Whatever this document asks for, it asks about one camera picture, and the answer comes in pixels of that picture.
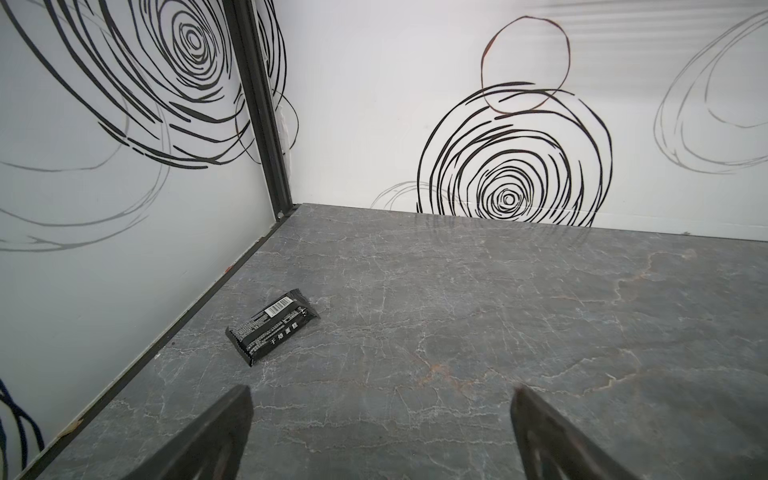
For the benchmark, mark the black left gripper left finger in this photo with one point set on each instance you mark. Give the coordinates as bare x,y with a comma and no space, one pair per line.
210,447

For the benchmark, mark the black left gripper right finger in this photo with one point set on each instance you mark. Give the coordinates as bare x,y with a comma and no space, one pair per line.
551,447

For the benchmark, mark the black snack bar wrapper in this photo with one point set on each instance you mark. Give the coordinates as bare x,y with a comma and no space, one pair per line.
270,327

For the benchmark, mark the black corner frame post left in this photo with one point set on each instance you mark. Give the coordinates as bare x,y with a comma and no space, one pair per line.
241,20

